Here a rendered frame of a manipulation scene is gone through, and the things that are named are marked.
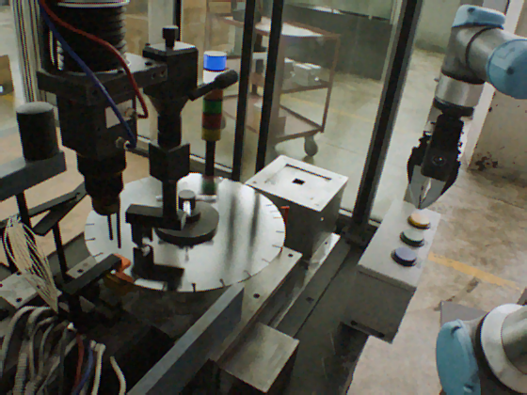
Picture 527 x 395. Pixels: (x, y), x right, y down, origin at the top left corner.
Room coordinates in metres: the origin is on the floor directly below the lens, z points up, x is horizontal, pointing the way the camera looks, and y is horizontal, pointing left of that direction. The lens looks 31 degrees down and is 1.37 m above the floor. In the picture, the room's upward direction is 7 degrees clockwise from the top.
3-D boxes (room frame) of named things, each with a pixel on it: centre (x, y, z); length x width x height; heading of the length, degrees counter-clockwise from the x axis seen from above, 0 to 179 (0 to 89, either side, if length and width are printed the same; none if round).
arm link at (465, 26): (0.69, -0.30, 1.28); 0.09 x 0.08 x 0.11; 9
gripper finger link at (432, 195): (0.69, -0.32, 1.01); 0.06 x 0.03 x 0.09; 154
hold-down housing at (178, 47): (0.50, 0.13, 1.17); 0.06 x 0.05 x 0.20; 146
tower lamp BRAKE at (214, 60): (0.88, 0.13, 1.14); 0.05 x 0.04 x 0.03; 65
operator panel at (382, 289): (0.69, -0.29, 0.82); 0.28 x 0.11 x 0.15; 155
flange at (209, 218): (0.58, 0.12, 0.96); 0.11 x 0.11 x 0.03
